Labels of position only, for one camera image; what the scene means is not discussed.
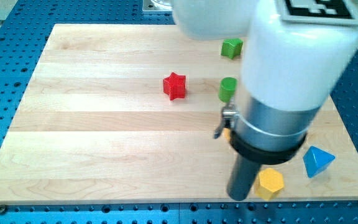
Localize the red star block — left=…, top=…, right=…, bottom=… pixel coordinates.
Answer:
left=163, top=72, right=186, bottom=101

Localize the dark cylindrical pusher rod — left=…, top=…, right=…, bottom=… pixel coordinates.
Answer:
left=226, top=154, right=261, bottom=201

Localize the blue triangular block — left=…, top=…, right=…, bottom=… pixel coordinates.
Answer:
left=303, top=146, right=336, bottom=178

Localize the wooden board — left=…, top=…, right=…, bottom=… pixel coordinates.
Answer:
left=0, top=23, right=358, bottom=205

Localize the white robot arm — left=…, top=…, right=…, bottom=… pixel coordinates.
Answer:
left=172, top=0, right=358, bottom=201

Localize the yellow hexagon block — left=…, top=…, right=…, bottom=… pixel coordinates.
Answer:
left=254, top=168, right=285, bottom=200

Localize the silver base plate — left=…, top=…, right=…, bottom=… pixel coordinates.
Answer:
left=142, top=0, right=172, bottom=12

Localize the black white fiducial marker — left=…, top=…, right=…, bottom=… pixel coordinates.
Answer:
left=275, top=0, right=358, bottom=27

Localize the green star block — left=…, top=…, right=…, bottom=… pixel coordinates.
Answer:
left=221, top=38, right=244, bottom=59

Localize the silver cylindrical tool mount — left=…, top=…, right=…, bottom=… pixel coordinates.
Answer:
left=213, top=85, right=320, bottom=165

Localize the green cylinder block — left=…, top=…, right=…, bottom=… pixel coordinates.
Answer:
left=218, top=77, right=237, bottom=103

